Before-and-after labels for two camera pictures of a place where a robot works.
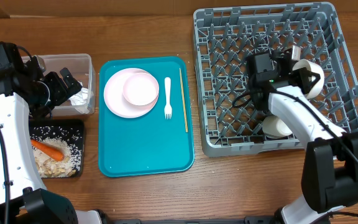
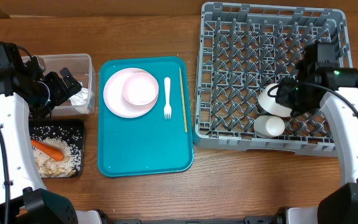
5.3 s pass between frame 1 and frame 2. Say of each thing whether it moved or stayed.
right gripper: moved
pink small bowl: stayed
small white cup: moved
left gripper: stayed
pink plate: stayed
